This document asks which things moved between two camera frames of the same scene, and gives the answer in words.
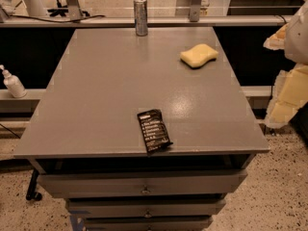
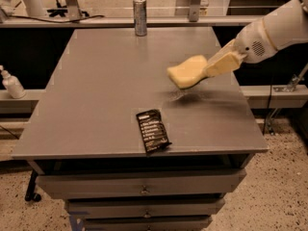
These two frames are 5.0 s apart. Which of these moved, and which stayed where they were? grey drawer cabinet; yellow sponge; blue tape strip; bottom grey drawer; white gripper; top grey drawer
Moved: yellow sponge; white gripper
Stayed: grey drawer cabinet; top grey drawer; blue tape strip; bottom grey drawer
